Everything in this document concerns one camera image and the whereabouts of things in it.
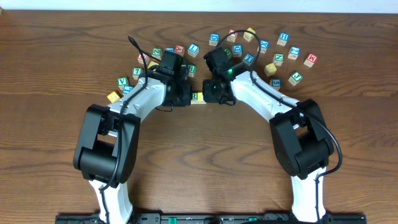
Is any blue P block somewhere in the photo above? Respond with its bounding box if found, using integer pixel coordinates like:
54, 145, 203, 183
165, 47, 175, 52

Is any yellow block top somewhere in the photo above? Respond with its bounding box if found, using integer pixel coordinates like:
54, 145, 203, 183
243, 27, 256, 42

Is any blue 2 block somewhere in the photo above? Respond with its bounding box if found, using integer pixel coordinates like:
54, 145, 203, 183
287, 46, 300, 60

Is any red A block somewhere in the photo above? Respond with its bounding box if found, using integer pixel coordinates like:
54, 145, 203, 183
174, 45, 185, 57

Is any red M block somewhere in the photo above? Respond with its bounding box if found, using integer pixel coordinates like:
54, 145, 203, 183
303, 54, 318, 68

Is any blue D block top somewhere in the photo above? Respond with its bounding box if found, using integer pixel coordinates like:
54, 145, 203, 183
209, 33, 220, 46

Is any green r block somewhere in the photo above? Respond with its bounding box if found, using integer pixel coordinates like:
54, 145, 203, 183
224, 48, 232, 58
191, 93, 198, 105

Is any blue T block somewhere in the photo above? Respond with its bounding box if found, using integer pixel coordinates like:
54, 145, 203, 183
243, 53, 255, 66

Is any blue D block middle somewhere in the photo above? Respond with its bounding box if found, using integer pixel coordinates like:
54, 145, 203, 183
232, 45, 243, 57

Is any yellow O block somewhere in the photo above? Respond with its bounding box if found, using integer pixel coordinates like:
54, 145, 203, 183
197, 92, 206, 104

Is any blue 5 block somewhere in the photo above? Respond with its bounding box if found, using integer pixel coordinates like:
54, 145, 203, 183
269, 78, 282, 91

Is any blue L block lower left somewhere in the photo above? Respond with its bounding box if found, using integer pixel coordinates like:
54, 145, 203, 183
123, 85, 134, 95

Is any blue l block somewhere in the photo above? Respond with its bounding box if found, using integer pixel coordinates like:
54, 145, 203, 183
123, 85, 134, 95
187, 43, 200, 57

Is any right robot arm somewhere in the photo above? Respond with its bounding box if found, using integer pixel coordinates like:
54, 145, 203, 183
203, 47, 334, 223

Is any blue X block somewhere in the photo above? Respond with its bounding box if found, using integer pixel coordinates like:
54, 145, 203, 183
257, 40, 269, 54

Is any green N block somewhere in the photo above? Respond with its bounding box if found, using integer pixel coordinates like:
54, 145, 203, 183
273, 53, 284, 67

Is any green Z block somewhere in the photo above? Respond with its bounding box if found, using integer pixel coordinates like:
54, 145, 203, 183
152, 47, 163, 60

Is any blue d block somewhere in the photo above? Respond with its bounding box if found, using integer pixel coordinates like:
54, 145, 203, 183
232, 45, 243, 57
209, 33, 220, 46

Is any green V block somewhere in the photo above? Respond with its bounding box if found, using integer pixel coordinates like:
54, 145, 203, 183
117, 77, 129, 90

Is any red I block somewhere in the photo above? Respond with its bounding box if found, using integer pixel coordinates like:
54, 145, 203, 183
226, 29, 238, 43

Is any red U block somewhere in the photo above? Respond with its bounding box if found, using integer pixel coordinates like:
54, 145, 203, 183
137, 54, 150, 65

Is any blue H block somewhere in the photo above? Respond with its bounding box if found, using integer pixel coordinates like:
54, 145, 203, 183
277, 32, 290, 46

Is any green B block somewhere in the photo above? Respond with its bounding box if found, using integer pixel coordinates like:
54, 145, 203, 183
188, 64, 197, 77

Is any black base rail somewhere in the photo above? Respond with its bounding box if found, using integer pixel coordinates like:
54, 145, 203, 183
55, 212, 368, 224

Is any green 7 block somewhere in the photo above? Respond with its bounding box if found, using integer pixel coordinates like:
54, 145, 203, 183
132, 67, 144, 80

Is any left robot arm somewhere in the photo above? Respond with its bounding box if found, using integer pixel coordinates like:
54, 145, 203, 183
73, 51, 192, 223

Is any green J block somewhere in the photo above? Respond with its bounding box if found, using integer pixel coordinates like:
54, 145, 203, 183
288, 72, 303, 86

